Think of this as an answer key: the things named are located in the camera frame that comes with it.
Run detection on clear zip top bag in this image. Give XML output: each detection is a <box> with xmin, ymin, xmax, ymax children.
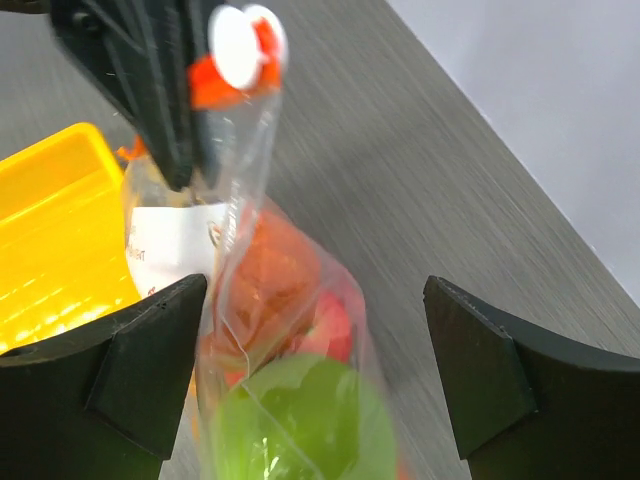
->
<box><xmin>119</xmin><ymin>4</ymin><xmax>409</xmax><ymax>479</ymax></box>

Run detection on green fake apple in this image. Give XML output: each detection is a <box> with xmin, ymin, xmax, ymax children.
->
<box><xmin>209</xmin><ymin>353</ymin><xmax>397</xmax><ymax>479</ymax></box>

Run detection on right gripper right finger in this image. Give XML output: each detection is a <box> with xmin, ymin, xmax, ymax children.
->
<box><xmin>424</xmin><ymin>276</ymin><xmax>639</xmax><ymax>479</ymax></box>

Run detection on yellow plastic tray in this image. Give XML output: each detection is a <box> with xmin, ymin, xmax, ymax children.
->
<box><xmin>1</xmin><ymin>123</ymin><xmax>140</xmax><ymax>351</ymax></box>

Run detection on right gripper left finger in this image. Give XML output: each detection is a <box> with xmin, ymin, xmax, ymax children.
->
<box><xmin>1</xmin><ymin>274</ymin><xmax>207</xmax><ymax>479</ymax></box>

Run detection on red fake fruit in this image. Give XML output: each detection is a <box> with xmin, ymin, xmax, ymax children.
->
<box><xmin>291</xmin><ymin>292</ymin><xmax>354</xmax><ymax>363</ymax></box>

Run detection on orange fake pumpkin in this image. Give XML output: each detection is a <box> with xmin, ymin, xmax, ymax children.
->
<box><xmin>208</xmin><ymin>211</ymin><xmax>321</xmax><ymax>371</ymax></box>

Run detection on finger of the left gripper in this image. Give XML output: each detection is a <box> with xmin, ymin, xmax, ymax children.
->
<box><xmin>49</xmin><ymin>0</ymin><xmax>200</xmax><ymax>190</ymax></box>
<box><xmin>189</xmin><ymin>0</ymin><xmax>224</xmax><ymax>189</ymax></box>

